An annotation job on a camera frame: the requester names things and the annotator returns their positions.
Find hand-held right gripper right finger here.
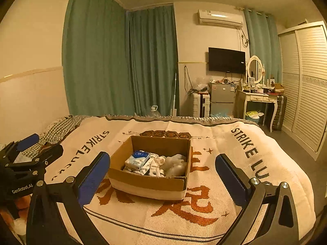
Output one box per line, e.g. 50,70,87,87
215,154,300,245

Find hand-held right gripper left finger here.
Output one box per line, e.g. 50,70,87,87
26,151,111,245

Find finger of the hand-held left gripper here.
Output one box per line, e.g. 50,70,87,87
0,133,40,164
5,144,64,184

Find floral tissue packet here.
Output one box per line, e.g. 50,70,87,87
124,153,159,175

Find blue white wipes packet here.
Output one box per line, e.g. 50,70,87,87
125,150,151,169

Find white plastic bag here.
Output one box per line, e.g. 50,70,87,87
163,154,188,177

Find white sock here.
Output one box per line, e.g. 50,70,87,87
149,162,166,177

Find orange patterned cloth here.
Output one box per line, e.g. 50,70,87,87
0,196,29,235

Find cream printed blanket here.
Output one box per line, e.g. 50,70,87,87
42,114,316,245

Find green checked bedsheet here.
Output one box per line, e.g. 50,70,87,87
22,115,90,159

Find waste bin with yellow paper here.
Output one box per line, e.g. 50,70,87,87
245,110,266,125

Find white suitcase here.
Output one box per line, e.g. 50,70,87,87
192,92,210,118

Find dark suitcase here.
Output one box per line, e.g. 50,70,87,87
271,95,287,130

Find grey mini fridge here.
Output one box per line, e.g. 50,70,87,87
209,83,235,116

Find white dressing table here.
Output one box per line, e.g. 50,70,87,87
237,89,278,133

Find white mop pole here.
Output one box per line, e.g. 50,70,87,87
171,73,178,116

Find clear plastic bag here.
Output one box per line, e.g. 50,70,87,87
194,76,210,92

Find wide green curtain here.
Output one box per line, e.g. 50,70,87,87
62,0,134,116

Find oval vanity mirror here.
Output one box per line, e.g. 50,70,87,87
246,55,265,85

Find white louvred wardrobe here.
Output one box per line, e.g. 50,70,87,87
278,22,327,161

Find narrow green curtain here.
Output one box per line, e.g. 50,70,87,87
125,4,179,116

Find light green window curtain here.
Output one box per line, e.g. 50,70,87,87
243,9,279,82

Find white air conditioner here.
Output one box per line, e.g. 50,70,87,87
197,9,244,30

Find black wall cables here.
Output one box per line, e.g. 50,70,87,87
184,66,195,95

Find black wall television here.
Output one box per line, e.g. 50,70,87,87
208,47,246,74

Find air conditioner cable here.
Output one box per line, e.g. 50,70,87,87
239,29,249,48

